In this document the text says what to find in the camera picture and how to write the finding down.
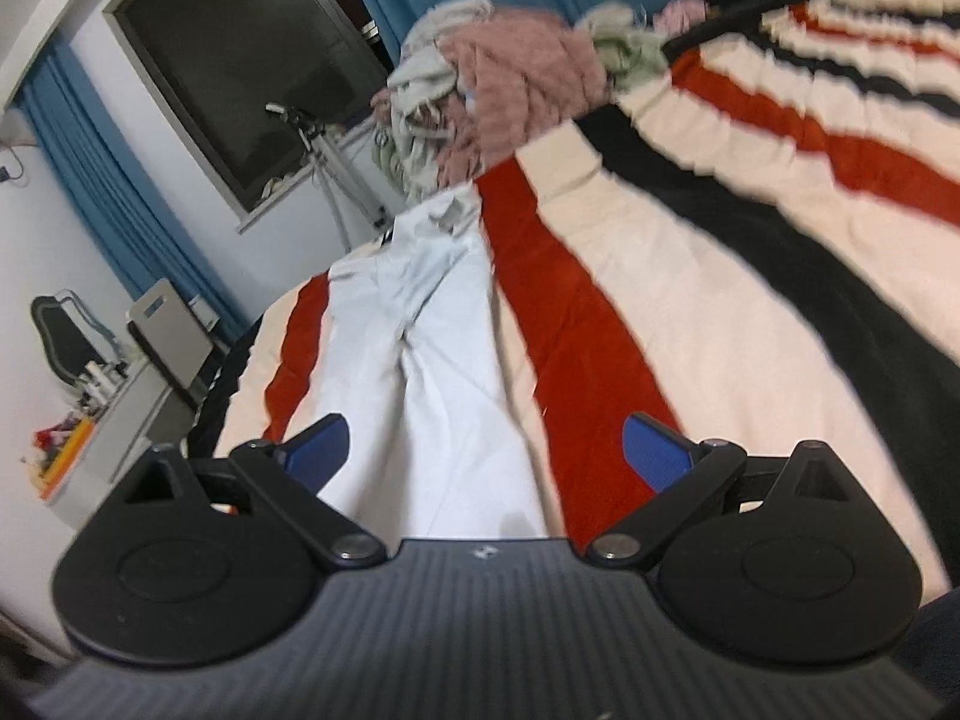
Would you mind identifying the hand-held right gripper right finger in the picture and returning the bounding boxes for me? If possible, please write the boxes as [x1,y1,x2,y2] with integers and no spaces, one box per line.
[586,412,852,569]

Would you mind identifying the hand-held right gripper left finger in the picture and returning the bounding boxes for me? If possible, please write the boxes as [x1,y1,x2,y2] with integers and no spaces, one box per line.
[120,412,387,569]

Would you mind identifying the white pants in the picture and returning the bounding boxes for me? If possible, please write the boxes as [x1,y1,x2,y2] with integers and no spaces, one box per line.
[319,187,571,541]

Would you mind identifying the striped cream red black blanket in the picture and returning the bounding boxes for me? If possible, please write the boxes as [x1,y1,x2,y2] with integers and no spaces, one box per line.
[191,0,960,593]

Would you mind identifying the grey desk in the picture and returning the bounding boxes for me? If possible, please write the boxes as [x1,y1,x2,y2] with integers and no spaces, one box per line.
[45,356,200,530]

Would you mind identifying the colourful desk clutter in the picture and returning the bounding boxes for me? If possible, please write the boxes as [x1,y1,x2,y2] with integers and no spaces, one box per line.
[22,360,128,503]

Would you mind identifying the silver tripod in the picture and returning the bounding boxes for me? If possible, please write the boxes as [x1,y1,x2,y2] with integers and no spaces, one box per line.
[266,101,391,252]

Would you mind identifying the dark window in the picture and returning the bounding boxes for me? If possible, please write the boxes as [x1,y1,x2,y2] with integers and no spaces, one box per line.
[105,0,395,233]

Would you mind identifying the white patterned garment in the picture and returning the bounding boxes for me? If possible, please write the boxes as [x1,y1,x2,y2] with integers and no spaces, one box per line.
[371,0,496,203]

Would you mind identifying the pink fuzzy garment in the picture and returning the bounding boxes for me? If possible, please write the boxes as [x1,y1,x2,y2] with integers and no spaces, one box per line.
[439,7,620,181]

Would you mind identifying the light green garment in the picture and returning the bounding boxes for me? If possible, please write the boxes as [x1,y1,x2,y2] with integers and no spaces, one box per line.
[577,4,668,83]

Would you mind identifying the light pink cloth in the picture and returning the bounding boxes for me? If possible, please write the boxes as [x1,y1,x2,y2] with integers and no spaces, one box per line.
[658,0,710,32]

